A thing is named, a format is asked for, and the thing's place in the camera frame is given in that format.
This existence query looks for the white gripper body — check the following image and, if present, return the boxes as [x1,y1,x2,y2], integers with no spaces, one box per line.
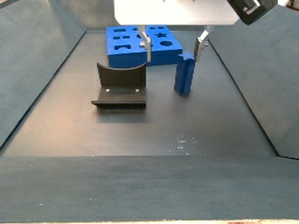
[114,0,239,25]

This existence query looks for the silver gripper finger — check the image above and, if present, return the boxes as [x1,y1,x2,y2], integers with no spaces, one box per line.
[194,25,211,60]
[138,25,153,61]

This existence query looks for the blue star-shaped peg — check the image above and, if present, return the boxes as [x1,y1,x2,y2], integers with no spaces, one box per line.
[174,52,195,95]

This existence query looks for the blue shape sorter board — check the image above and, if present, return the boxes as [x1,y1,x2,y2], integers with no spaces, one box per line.
[106,24,185,69]

